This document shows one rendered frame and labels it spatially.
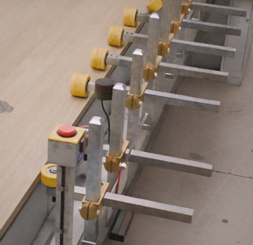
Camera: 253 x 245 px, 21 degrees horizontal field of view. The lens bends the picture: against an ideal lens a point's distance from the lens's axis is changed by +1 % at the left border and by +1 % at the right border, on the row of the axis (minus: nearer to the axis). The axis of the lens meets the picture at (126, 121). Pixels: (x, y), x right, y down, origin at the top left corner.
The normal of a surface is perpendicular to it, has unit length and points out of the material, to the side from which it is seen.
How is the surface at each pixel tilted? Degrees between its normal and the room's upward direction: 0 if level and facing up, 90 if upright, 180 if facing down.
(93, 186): 90
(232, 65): 90
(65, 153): 90
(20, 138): 0
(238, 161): 0
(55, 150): 90
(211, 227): 0
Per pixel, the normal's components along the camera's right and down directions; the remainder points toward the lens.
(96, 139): -0.24, 0.45
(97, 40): 0.07, -0.87
